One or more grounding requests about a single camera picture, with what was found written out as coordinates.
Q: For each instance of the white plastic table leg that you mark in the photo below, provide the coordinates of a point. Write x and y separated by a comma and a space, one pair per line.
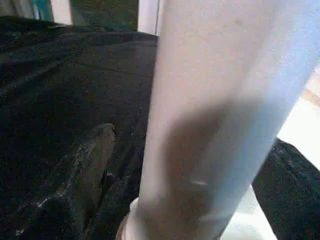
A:
200, 100

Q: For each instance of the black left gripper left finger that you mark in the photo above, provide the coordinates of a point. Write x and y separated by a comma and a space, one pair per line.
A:
82, 180

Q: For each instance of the black glossy mat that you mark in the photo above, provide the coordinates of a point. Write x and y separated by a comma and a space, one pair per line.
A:
50, 75

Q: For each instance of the white plastic table top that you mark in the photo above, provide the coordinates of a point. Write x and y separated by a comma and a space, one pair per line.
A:
305, 120

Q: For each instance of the white glass-door cabinet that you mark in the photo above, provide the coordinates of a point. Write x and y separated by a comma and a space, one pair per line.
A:
147, 15

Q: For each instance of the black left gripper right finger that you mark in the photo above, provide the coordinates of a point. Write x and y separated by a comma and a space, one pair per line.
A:
292, 195

